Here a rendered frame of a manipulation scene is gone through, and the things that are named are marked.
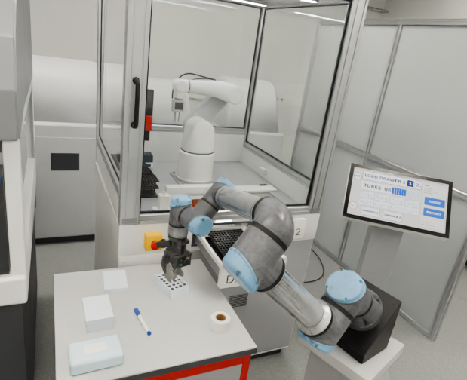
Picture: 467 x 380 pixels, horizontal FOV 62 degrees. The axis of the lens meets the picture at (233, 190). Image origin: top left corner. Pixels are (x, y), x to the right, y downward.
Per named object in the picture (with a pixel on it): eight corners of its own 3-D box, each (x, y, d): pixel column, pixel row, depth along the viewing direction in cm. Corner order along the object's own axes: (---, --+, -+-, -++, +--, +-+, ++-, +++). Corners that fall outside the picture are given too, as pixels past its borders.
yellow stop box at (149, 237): (162, 250, 166) (164, 235, 164) (145, 252, 163) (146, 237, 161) (159, 245, 171) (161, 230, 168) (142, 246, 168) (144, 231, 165)
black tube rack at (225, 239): (260, 265, 167) (262, 252, 165) (222, 269, 159) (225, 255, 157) (239, 240, 185) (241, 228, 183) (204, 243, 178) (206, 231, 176)
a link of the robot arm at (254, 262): (360, 324, 123) (271, 229, 94) (333, 363, 121) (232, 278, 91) (332, 306, 133) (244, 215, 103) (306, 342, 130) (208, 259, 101)
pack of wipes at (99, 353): (118, 343, 124) (118, 332, 123) (124, 365, 116) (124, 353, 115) (67, 353, 117) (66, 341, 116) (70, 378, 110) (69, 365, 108)
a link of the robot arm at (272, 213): (295, 192, 96) (213, 170, 139) (268, 227, 94) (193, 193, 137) (320, 220, 101) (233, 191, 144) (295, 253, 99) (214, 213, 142)
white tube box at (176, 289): (188, 292, 154) (189, 284, 153) (170, 298, 149) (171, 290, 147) (171, 277, 163) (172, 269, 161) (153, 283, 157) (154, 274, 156)
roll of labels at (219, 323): (207, 320, 140) (208, 311, 139) (225, 319, 142) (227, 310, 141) (212, 334, 134) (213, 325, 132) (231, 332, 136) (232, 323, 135)
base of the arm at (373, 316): (390, 298, 134) (384, 288, 128) (372, 338, 130) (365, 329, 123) (351, 283, 145) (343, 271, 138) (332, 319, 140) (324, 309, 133)
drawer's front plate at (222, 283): (282, 280, 162) (287, 256, 158) (218, 289, 149) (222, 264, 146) (281, 277, 163) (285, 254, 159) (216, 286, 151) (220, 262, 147)
